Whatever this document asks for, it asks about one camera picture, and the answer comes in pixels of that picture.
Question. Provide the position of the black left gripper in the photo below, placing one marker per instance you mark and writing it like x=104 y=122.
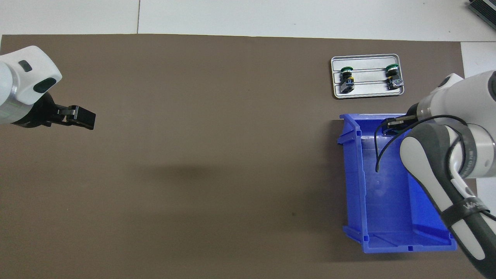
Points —
x=37 y=112

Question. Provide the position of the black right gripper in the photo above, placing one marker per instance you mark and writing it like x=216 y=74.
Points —
x=405 y=120

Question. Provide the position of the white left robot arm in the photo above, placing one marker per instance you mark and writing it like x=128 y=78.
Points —
x=23 y=77

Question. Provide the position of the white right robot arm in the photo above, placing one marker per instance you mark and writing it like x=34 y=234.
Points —
x=457 y=155

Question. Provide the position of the grey metal tray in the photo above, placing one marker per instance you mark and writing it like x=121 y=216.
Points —
x=368 y=89

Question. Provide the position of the blue plastic storage bin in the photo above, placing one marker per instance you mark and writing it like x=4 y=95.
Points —
x=387 y=201

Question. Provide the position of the brown table mat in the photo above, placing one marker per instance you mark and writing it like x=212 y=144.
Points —
x=155 y=174

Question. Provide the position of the grey ribbed device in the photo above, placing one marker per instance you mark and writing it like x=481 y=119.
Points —
x=484 y=7

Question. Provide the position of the green push button switch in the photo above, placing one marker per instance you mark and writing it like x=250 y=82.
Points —
x=393 y=77
x=347 y=81

